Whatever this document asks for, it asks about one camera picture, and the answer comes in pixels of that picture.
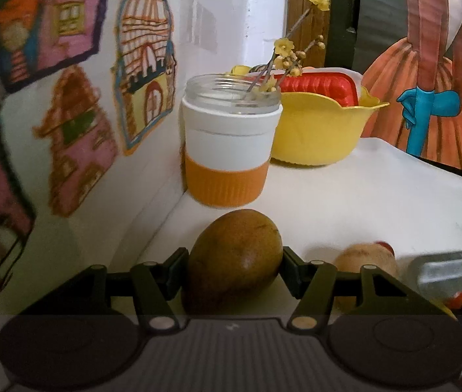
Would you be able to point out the yellow flower twig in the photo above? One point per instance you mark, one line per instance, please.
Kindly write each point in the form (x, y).
(286, 59)

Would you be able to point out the metal tray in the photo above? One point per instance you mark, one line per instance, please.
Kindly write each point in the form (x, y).
(435, 276)

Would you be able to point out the yellow plastic bowl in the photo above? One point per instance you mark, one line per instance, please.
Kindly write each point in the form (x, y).
(314, 130)

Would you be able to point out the tan striped round fruit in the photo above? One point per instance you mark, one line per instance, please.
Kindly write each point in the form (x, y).
(361, 254)

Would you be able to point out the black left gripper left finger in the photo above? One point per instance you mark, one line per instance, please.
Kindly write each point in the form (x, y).
(150, 285)

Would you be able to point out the brown mango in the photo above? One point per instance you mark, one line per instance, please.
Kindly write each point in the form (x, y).
(237, 254)

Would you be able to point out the houses drawing paper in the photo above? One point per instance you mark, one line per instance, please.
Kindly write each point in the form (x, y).
(89, 136)

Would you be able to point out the red plastic mold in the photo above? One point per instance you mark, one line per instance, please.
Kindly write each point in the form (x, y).
(336, 85)

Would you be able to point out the white orange glass jar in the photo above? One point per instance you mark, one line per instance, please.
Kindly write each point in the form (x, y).
(229, 130)

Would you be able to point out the girl in orange dress painting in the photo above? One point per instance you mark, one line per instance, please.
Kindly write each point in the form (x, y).
(420, 77)

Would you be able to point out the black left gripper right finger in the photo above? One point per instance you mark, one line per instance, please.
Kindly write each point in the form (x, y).
(378, 295)

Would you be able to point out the red cherry tomato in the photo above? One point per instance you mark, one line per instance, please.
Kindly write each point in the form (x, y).
(387, 246)

